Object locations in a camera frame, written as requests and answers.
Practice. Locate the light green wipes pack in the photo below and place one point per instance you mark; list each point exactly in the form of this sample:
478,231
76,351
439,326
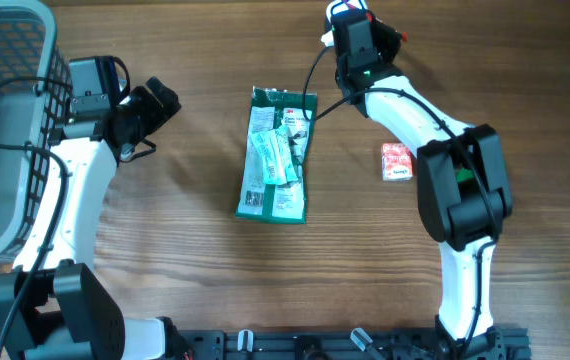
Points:
276,156

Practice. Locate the green lid jar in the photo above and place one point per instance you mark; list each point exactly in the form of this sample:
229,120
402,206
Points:
463,175

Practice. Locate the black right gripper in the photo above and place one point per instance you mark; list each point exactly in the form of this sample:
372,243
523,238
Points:
385,46

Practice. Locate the red toothpaste tube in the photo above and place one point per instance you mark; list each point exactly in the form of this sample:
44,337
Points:
372,18

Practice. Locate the white barcode scanner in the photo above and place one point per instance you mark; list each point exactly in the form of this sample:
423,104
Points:
334,8

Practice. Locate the green 3M gloves packet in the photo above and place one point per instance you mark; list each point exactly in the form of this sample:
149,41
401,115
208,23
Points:
270,109

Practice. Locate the red tissue pack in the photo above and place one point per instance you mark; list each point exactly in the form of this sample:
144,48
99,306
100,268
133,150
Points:
396,162

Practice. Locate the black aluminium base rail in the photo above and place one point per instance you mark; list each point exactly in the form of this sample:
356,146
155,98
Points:
315,345

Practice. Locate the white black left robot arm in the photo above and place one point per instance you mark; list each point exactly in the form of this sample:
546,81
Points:
52,306

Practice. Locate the grey plastic shopping basket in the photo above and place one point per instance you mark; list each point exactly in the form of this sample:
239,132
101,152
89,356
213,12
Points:
34,80

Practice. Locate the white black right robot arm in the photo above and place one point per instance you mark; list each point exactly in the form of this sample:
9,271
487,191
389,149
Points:
463,192

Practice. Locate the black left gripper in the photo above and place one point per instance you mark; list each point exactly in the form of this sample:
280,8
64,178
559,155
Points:
153,105

